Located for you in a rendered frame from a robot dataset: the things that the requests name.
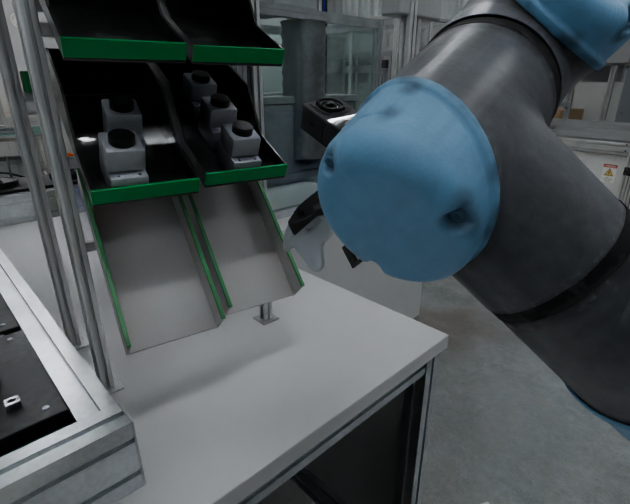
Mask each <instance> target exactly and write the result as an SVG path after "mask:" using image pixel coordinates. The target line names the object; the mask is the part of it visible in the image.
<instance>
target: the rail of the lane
mask: <svg viewBox="0 0 630 504"><path fill-rule="evenodd" d="M145 484H146V482H145V477H144V472H143V466H142V461H141V456H140V451H139V446H138V441H137V436H136V431H135V426H134V421H133V420H132V419H131V417H130V416H129V415H128V413H127V412H126V411H125V409H124V408H123V407H122V405H121V404H120V403H116V404H113V405H111V406H109V407H107V408H105V409H103V410H101V411H98V412H96V413H94V414H92V415H90V416H88V417H86V418H83V419H81V420H79V421H77V422H75V423H73V424H71V425H68V426H66V427H64V428H62V429H60V430H58V431H56V432H53V433H51V434H49V435H47V436H45V437H43V438H41V439H38V440H36V441H34V442H32V443H30V444H28V445H26V446H23V447H21V448H19V449H17V450H15V451H13V452H11V453H9V454H6V455H4V456H2V457H0V504H115V503H117V502H118V501H120V500H122V499H123V498H125V497H127V496H128V495H130V494H132V493H133V492H135V491H136V490H138V489H140V488H141V487H143V486H144V485H145Z"/></svg>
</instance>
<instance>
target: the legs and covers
mask: <svg viewBox="0 0 630 504"><path fill-rule="evenodd" d="M439 355H440V353H439V354H438V355H436V356H435V357H434V358H432V359H431V360H430V361H428V362H427V363H426V364H424V365H423V366H422V367H420V368H419V369H417V370H416V371H415V372H413V373H412V374H411V375H409V376H408V377H407V378H405V379H404V380H403V381H401V382H400V383H399V384H397V385H396V386H395V387H393V388H392V389H391V390H389V391H388V392H387V393H385V394H384V395H383V396H381V397H380V398H379V399H377V400H376V401H375V402H373V403H372V404H371V405H369V406H368V407H367V408H365V409H364V410H362V411H361V412H360V413H358V414H357V415H356V416H354V417H353V418H352V419H350V420H349V421H348V422H346V423H345V424H344V425H342V426H341V427H340V428H338V429H337V430H336V431H334V432H333V433H332V434H330V435H329V436H328V437H326V438H325V439H324V440H322V441H321V442H320V443H318V444H317V445H316V446H314V447H313V448H311V449H310V450H309V451H307V452H306V453H305V454H303V455H302V456H301V457H299V458H298V459H297V460H295V461H294V462H293V463H291V464H290V465H289V466H287V467H286V468H285V469H283V470H282V471H281V472H279V473H278V474H277V475H275V476H274V477H273V478H271V479H270V480H269V481H267V482H266V483H265V484H263V485H262V486H261V487H259V488H258V489H256V490H255V491H254V492H252V493H251V494H250V495H248V496H247V497H246V498H244V499H243V500H242V501H240V502H239V503H238V504H257V503H259V502H260V501H261V500H263V499H264V498H265V497H266V496H268V495H269V494H270V493H272V492H273V491H274V490H275V489H277V488H278V487H279V486H281V485H282V484H283V483H285V482H286V481H287V480H288V479H291V480H292V481H294V482H295V483H296V484H297V485H298V486H299V487H300V488H301V489H302V490H303V491H304V492H305V493H306V494H307V495H308V496H309V497H310V498H311V499H312V500H313V501H314V502H316V503H317V504H421V498H422V490H423V482H424V474H425V466H426V459H427V451H428V443H429V435H430V427H431V419H432V411H433V403H434V395H435V387H436V379H437V371H438V363H439ZM310 471H311V472H312V473H313V474H314V475H315V476H314V475H313V474H312V473H311V472H310ZM319 479H320V480H321V481H322V482H323V483H324V484H325V485H324V484H323V483H322V482H321V481H320V480H319ZM329 488H330V489H331V490H332V491H333V492H334V493H333V492H332V491H331V490H330V489H329ZM338 496H339V497H340V498H341V499H342V500H343V501H344V502H343V501H342V500H341V499H340V498H339V497H338Z"/></svg>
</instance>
